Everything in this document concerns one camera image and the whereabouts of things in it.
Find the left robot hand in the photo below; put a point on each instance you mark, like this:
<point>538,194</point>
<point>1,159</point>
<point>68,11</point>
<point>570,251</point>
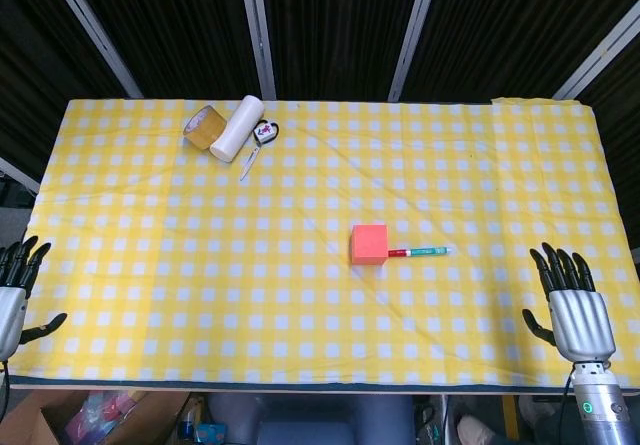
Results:
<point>11,305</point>

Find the white paper roll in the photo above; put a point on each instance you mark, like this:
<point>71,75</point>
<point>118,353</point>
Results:
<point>236,127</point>

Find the clear brown tape roll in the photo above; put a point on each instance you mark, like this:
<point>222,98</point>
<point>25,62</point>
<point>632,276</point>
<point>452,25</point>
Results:
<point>204,127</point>

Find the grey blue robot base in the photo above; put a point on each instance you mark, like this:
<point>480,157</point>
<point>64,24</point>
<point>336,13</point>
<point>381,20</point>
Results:
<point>310,417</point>

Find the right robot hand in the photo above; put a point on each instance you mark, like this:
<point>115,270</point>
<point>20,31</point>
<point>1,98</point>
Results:
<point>580,320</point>

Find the pink cube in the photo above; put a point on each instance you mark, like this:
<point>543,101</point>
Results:
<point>369,244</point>

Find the blue can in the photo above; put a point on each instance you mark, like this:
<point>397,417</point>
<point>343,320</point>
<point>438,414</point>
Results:
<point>187,427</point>

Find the yellow white checkered tablecloth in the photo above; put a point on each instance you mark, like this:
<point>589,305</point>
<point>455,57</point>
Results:
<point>320,240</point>

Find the red and green marker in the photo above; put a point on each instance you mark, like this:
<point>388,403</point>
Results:
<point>420,252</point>

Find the grey metal frame post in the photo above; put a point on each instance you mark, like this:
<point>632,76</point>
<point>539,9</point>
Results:
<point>257,30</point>
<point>92,27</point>
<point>414,32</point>
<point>597,57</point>

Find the cardboard box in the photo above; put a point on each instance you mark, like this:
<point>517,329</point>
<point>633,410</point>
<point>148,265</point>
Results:
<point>75,417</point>

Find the silver pen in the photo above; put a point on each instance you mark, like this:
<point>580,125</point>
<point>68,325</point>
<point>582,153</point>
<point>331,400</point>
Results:
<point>249,161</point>

